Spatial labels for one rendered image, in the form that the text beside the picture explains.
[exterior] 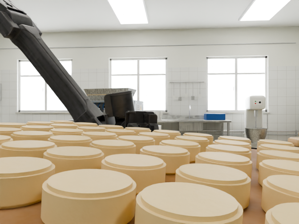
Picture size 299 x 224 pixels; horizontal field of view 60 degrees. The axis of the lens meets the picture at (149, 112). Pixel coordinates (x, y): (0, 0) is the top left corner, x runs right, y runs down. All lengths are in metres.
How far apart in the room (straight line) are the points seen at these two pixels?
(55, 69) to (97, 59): 5.78
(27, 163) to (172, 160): 0.12
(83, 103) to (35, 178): 0.52
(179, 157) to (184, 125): 5.27
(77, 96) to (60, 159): 0.48
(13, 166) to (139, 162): 0.08
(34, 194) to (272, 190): 0.14
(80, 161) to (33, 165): 0.04
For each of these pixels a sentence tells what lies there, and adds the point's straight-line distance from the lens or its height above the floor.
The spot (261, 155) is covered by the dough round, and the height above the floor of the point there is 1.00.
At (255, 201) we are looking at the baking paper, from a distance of 0.21.
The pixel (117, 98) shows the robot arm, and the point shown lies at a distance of 0.63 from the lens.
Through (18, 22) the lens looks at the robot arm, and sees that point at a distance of 0.80.
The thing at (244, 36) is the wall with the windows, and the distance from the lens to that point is 6.58.
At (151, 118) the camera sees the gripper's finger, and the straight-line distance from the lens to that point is 0.57.
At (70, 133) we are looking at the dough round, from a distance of 0.38.
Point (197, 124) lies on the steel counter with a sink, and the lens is 5.53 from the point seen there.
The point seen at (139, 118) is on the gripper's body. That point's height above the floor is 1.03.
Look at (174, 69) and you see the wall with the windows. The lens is 6.20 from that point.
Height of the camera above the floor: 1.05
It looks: level
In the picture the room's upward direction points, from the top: straight up
